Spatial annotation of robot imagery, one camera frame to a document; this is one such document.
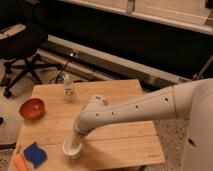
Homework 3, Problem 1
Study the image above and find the clear plastic bottle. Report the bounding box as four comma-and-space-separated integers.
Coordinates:
63, 74, 76, 102

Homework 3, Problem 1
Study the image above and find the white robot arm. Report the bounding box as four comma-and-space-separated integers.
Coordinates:
74, 78, 213, 171

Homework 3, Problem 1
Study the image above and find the orange ceramic bowl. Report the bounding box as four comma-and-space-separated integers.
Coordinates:
19, 98, 45, 121

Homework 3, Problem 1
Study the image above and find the black office chair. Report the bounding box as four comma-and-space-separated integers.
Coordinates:
0, 24, 62, 98

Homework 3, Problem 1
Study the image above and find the orange carrot toy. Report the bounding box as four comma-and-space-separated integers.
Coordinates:
13, 147, 29, 171

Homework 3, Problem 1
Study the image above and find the white ceramic cup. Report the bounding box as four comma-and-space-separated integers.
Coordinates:
62, 135, 83, 159

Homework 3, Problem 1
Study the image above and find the black cable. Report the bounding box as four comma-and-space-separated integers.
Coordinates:
48, 50, 77, 85

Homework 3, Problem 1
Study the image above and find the wooden table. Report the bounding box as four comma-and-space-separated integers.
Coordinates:
16, 79, 165, 171

